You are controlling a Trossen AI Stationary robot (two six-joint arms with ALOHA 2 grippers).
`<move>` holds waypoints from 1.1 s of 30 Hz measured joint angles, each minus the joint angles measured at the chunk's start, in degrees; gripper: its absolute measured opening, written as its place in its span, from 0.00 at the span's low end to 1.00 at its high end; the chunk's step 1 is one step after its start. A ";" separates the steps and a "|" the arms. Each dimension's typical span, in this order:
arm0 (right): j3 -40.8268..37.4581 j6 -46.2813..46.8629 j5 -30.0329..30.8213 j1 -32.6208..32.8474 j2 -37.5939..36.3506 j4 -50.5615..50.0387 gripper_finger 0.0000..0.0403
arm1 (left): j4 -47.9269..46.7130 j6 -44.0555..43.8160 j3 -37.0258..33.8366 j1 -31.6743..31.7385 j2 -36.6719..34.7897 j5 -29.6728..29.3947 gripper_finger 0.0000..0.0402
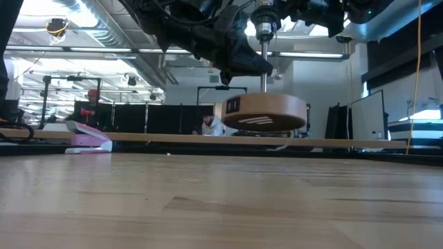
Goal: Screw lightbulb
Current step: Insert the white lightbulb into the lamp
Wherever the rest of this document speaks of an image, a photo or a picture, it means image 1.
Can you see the lamp with round wooden base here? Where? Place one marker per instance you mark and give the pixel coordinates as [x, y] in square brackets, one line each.
[273, 107]

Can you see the person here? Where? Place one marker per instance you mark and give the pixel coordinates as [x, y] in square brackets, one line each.
[214, 127]
[90, 114]

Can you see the black room divider panels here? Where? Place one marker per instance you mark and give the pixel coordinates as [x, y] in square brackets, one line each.
[162, 119]

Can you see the tan wooden desk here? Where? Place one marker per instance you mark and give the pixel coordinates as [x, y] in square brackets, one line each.
[173, 137]

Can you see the long ceiling light strip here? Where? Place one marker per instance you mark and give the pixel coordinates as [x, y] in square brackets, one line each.
[104, 50]

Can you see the black folded panels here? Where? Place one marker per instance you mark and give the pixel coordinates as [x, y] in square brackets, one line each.
[337, 121]

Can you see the black ceiling-mounted device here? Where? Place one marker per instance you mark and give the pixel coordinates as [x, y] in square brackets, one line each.
[57, 27]

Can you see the pink and white stapler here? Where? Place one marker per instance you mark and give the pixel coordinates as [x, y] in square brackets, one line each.
[88, 140]

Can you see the silver ceiling duct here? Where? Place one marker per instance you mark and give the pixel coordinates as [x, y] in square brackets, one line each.
[114, 31]

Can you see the white board with black frame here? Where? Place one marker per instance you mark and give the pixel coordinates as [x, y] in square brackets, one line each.
[368, 117]

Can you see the black metal table frame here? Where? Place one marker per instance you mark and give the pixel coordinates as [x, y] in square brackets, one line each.
[346, 156]

